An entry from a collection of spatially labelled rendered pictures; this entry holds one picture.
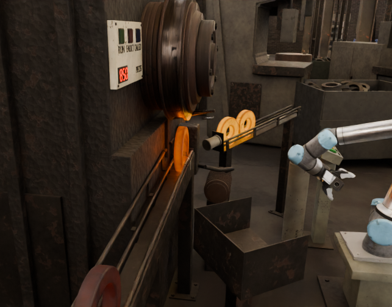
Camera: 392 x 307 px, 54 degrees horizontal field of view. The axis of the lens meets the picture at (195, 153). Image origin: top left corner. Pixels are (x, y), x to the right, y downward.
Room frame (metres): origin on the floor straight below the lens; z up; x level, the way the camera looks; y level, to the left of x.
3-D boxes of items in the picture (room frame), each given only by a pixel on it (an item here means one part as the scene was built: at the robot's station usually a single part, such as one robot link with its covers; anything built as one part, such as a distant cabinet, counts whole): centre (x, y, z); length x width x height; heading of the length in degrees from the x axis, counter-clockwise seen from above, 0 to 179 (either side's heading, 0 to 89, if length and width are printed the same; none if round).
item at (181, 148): (1.50, 0.06, 0.75); 0.18 x 0.03 x 0.18; 173
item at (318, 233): (2.08, -0.76, 0.31); 0.24 x 0.16 x 0.62; 172
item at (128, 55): (1.18, 0.21, 1.15); 0.26 x 0.02 x 0.18; 172
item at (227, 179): (1.81, -0.12, 0.27); 0.22 x 0.13 x 0.53; 172
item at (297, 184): (2.06, -0.60, 0.26); 0.12 x 0.12 x 0.52
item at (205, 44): (1.49, -0.04, 1.12); 0.28 x 0.06 x 0.28; 172
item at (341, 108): (3.76, -1.54, 0.39); 1.03 x 0.83 x 0.77; 97
